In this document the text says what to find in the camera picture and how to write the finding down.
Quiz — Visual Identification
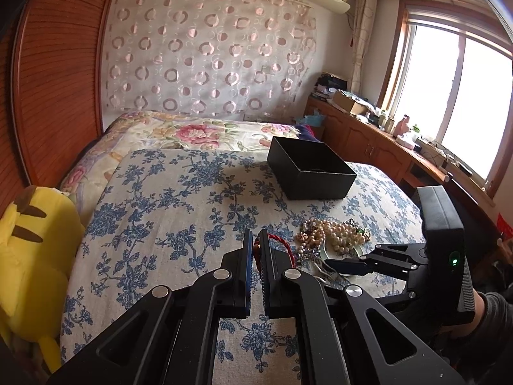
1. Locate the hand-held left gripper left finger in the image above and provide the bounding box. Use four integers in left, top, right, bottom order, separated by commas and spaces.
47, 229, 253, 385

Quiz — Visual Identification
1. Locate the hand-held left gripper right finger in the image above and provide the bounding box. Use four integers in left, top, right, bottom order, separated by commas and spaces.
260, 228, 467, 385

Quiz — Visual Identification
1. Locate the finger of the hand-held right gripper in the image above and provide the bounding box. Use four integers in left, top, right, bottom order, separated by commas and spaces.
324, 243, 430, 280
374, 288, 426, 315

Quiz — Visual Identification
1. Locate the red braided bracelet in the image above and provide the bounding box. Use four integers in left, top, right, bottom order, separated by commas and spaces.
253, 233, 297, 274

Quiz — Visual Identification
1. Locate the black jewelry box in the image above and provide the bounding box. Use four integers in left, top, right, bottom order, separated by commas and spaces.
267, 136, 357, 201

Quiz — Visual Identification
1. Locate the person's right forearm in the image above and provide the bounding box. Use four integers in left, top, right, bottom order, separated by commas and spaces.
473, 289, 513, 355

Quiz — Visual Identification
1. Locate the pale jade bangle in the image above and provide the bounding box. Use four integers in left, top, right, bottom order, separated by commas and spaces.
318, 244, 368, 277

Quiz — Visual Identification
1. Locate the blue floral bedsheet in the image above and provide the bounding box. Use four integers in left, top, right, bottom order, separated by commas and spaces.
60, 149, 425, 385

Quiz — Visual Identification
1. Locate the white tissue box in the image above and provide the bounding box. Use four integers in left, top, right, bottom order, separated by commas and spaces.
397, 134, 422, 150

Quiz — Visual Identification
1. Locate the pink figurine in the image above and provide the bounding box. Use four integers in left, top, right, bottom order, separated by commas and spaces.
395, 114, 414, 138

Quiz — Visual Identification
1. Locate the wooden cabinet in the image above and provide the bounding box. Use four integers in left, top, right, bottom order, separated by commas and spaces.
304, 95, 506, 257

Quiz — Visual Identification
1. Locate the dark purple cloth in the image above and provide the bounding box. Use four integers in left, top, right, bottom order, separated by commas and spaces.
294, 124, 325, 143

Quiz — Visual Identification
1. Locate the pink floral quilt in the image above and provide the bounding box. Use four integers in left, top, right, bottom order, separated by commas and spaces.
59, 111, 323, 225

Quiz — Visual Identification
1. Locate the wooden framed window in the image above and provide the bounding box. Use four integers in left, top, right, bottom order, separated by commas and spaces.
379, 0, 513, 199

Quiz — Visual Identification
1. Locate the cardboard box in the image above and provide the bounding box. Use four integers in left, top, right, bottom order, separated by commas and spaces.
332, 90, 370, 115

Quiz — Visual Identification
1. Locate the yellow plush toy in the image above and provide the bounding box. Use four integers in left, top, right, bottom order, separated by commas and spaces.
0, 185, 87, 373

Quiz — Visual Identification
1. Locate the patterned window curtain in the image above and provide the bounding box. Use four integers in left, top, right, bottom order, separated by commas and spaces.
349, 0, 378, 98

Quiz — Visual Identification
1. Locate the wooden headboard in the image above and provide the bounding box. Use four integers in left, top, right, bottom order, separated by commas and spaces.
0, 0, 123, 211

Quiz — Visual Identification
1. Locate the green pendant dark cord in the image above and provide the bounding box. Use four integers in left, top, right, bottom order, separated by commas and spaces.
349, 218, 373, 243

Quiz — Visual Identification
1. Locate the pearl necklace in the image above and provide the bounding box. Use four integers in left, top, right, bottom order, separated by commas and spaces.
297, 218, 367, 255

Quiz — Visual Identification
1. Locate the silver chain necklace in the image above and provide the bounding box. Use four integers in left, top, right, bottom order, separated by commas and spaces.
296, 254, 346, 286

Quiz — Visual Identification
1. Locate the circle patterned wall curtain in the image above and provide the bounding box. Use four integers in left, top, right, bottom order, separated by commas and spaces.
99, 0, 317, 123

